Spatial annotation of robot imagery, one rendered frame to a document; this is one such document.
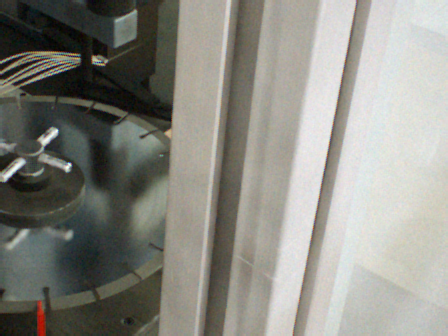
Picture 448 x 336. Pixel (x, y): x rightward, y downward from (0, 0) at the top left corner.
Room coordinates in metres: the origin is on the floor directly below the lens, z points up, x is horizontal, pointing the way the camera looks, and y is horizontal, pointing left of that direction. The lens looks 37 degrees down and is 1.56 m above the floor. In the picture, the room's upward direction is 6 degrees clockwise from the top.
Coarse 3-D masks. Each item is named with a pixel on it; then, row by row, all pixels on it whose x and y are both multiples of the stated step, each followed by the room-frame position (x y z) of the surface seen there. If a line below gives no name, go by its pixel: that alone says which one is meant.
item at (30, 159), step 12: (48, 132) 0.78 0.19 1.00; (0, 144) 0.75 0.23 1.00; (12, 144) 0.75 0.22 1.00; (24, 144) 0.75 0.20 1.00; (36, 144) 0.75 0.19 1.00; (24, 156) 0.73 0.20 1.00; (36, 156) 0.73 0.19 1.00; (48, 156) 0.74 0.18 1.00; (12, 168) 0.71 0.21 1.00; (24, 168) 0.73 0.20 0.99; (36, 168) 0.73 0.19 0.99; (60, 168) 0.72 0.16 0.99; (0, 180) 0.70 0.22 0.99
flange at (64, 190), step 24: (0, 168) 0.76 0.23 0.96; (48, 168) 0.75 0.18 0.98; (72, 168) 0.77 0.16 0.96; (0, 192) 0.72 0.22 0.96; (24, 192) 0.72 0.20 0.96; (48, 192) 0.73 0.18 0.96; (72, 192) 0.73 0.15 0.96; (0, 216) 0.69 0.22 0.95; (24, 216) 0.69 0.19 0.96; (48, 216) 0.70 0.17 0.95
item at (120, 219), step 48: (48, 144) 0.82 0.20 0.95; (96, 144) 0.83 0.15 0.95; (144, 144) 0.84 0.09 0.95; (96, 192) 0.75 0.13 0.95; (144, 192) 0.76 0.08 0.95; (0, 240) 0.66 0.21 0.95; (48, 240) 0.67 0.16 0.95; (96, 240) 0.67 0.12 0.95; (144, 240) 0.68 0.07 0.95; (0, 288) 0.59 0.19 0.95; (48, 288) 0.60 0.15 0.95
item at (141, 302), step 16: (160, 272) 0.74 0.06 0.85; (128, 288) 0.71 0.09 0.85; (144, 288) 0.71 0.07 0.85; (160, 288) 0.72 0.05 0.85; (48, 304) 0.68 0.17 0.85; (96, 304) 0.68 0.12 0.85; (112, 304) 0.69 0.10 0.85; (128, 304) 0.69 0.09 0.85; (144, 304) 0.69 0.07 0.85; (0, 320) 0.65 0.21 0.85; (16, 320) 0.65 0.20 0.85; (32, 320) 0.65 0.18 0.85; (48, 320) 0.65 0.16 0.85; (64, 320) 0.66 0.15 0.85; (80, 320) 0.66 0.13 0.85; (96, 320) 0.66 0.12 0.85; (112, 320) 0.66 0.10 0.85; (128, 320) 0.67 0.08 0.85; (144, 320) 0.67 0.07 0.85
